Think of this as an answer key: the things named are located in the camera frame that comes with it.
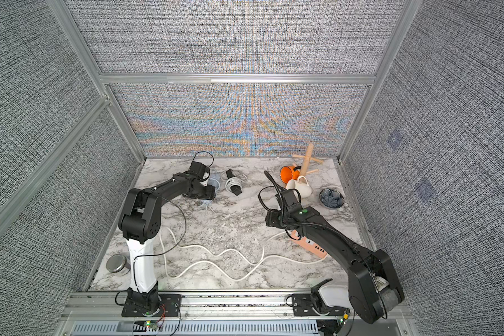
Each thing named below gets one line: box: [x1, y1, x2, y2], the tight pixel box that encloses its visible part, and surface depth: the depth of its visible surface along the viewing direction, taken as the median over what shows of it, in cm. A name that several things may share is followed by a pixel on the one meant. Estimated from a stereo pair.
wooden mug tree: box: [291, 142, 324, 176], surface depth 89 cm
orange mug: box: [280, 165, 300, 184], surface depth 99 cm
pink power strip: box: [290, 229, 327, 258], surface depth 86 cm
